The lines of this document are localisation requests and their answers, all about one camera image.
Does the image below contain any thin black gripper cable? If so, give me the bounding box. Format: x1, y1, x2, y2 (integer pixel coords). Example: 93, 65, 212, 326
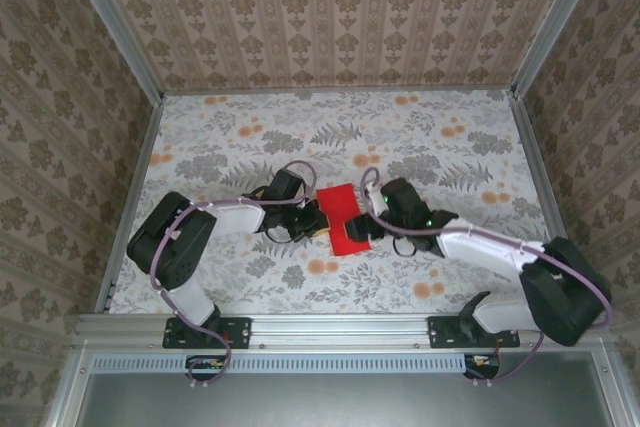
248, 185, 294, 245
391, 235, 417, 257

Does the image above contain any white slotted cable duct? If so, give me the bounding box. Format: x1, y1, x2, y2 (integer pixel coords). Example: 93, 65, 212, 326
92, 352, 501, 374

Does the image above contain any aluminium table side rail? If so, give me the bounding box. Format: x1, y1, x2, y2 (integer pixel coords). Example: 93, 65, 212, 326
94, 91, 166, 314
509, 89, 592, 313

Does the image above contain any thin aluminium table rail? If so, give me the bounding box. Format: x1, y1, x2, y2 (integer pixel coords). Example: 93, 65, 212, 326
162, 88, 516, 96

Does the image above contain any red cloth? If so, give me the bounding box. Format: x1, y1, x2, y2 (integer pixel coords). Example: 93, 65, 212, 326
316, 185, 373, 257

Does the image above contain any thin black left gripper cable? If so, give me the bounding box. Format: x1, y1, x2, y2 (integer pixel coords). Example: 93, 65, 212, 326
248, 185, 294, 245

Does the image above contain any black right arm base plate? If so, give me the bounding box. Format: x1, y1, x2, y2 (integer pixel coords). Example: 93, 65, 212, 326
428, 315, 521, 350

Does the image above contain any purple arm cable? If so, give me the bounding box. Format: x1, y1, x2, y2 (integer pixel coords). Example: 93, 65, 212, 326
149, 160, 317, 391
360, 166, 614, 388

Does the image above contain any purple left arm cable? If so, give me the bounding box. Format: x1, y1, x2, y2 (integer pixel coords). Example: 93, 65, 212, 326
149, 160, 317, 391

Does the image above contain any thin black right gripper cable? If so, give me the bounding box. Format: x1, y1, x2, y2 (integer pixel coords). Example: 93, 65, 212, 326
391, 235, 417, 257

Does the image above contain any aluminium frame post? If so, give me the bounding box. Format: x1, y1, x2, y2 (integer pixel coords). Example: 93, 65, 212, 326
55, 0, 166, 101
510, 0, 601, 98

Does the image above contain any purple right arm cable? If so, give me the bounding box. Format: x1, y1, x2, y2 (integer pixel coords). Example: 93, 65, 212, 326
360, 166, 614, 388

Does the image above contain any grey metal panel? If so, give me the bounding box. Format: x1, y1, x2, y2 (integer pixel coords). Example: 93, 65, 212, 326
74, 371, 609, 427

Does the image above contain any long aluminium base rail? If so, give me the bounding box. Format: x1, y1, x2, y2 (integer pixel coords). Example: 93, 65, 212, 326
74, 311, 614, 351

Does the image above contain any aluminium lower frame bar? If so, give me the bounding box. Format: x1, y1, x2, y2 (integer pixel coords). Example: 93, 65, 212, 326
592, 346, 631, 427
44, 341, 96, 427

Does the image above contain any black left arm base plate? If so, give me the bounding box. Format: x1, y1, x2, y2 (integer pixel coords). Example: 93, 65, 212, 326
163, 315, 253, 350

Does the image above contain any floral table cover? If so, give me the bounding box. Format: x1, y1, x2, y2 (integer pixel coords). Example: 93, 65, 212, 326
106, 90, 575, 316

